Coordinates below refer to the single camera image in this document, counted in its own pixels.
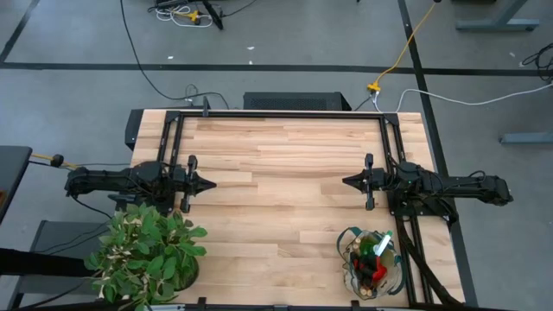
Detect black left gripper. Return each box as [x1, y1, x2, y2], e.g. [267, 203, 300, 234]
[172, 154, 218, 214]

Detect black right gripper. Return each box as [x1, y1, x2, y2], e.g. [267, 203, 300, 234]
[341, 153, 386, 212]

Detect green spray bottle white nozzle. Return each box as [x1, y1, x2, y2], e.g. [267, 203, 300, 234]
[360, 230, 395, 260]

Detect pruning shears dark handles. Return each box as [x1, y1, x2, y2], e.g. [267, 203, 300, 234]
[350, 252, 377, 289]

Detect green transparent gardening bag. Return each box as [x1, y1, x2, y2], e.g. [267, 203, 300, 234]
[338, 226, 408, 302]

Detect green potted plant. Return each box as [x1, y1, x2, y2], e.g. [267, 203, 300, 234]
[84, 202, 209, 311]

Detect black computer tower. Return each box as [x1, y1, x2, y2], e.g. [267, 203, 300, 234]
[243, 91, 353, 112]

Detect dark grey cart shelf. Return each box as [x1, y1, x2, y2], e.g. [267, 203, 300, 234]
[8, 219, 114, 310]

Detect black floor stand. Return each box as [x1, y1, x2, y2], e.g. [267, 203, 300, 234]
[201, 0, 226, 31]

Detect grey desk foot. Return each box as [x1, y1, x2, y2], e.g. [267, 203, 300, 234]
[500, 130, 553, 145]

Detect black side table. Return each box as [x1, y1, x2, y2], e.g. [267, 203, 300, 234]
[0, 145, 34, 225]

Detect grey desk leg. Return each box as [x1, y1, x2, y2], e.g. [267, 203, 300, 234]
[455, 0, 541, 33]

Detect black aluminium table frame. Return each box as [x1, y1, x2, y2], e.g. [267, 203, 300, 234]
[124, 107, 479, 311]

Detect yellow extension cable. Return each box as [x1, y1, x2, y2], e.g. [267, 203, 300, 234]
[366, 0, 442, 94]

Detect black cable conduit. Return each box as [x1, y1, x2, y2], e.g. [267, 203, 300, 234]
[396, 215, 461, 306]

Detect long black cable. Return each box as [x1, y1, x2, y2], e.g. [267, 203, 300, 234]
[118, 0, 230, 109]

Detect silver aluminium bracket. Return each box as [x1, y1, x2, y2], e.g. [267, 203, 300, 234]
[145, 303, 188, 311]

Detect white cable bundle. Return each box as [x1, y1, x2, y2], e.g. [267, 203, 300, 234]
[154, 3, 215, 29]

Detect black rig post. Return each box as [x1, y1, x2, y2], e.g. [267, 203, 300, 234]
[0, 246, 95, 278]

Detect black cable bundle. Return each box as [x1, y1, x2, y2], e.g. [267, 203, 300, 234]
[520, 41, 553, 81]

